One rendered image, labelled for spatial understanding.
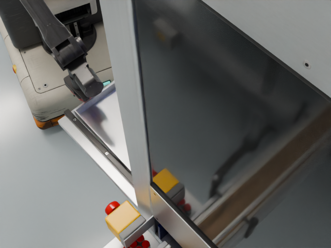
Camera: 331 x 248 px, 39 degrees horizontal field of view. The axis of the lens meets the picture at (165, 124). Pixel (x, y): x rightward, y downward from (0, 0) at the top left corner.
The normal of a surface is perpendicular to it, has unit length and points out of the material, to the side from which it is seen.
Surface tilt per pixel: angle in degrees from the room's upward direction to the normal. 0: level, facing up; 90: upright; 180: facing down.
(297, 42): 90
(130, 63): 90
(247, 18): 90
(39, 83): 0
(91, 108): 0
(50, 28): 58
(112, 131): 0
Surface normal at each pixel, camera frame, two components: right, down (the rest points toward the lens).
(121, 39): -0.74, 0.58
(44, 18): 0.36, 0.38
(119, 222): -0.01, -0.51
